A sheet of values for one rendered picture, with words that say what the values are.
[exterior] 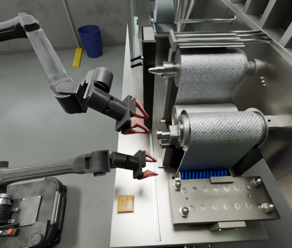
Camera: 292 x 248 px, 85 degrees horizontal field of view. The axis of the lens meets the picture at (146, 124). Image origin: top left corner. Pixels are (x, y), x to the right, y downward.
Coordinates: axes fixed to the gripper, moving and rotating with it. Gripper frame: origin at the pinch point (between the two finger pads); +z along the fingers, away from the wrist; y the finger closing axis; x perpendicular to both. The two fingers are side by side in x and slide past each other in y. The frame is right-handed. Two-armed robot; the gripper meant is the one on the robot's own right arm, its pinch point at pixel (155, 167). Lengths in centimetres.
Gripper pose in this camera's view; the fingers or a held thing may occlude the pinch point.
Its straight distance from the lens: 70.5
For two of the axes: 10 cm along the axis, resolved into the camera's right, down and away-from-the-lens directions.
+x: 5.0, -5.6, -6.6
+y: 0.5, 7.8, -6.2
